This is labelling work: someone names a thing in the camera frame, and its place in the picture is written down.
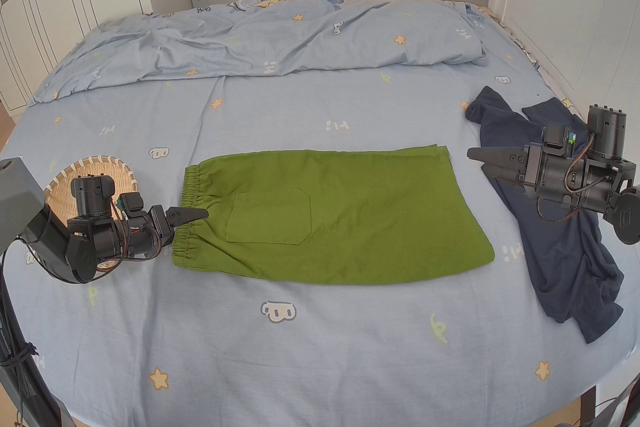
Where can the pale blue quilt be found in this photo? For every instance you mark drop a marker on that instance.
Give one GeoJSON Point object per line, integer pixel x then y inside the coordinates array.
{"type": "Point", "coordinates": [250, 44]}

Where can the round woven basket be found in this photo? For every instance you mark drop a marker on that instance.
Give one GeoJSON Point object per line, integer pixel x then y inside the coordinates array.
{"type": "Point", "coordinates": [122, 177]}

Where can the green shorts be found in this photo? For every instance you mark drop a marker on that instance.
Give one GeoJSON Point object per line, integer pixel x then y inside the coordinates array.
{"type": "Point", "coordinates": [350, 215]}

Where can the bed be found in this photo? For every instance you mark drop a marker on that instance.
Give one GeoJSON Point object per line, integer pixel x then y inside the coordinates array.
{"type": "Point", "coordinates": [320, 340]}

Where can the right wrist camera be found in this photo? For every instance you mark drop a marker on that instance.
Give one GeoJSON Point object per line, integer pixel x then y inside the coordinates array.
{"type": "Point", "coordinates": [556, 140]}

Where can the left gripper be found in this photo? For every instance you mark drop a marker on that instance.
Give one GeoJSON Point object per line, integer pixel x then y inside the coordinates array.
{"type": "Point", "coordinates": [150, 235]}

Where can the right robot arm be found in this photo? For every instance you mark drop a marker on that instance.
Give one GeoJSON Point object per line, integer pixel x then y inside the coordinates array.
{"type": "Point", "coordinates": [607, 135]}

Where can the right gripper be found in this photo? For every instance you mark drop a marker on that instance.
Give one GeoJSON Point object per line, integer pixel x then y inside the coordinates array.
{"type": "Point", "coordinates": [557, 180]}

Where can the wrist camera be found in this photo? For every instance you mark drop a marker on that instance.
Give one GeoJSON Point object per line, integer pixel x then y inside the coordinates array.
{"type": "Point", "coordinates": [556, 140]}
{"type": "Point", "coordinates": [131, 206]}

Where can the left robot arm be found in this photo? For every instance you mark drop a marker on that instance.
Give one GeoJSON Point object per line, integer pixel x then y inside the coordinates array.
{"type": "Point", "coordinates": [55, 245]}

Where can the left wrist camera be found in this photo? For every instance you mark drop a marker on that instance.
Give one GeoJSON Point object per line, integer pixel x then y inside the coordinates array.
{"type": "Point", "coordinates": [131, 206]}

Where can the dark blue garment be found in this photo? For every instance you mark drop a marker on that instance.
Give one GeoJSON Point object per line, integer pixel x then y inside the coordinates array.
{"type": "Point", "coordinates": [565, 265]}

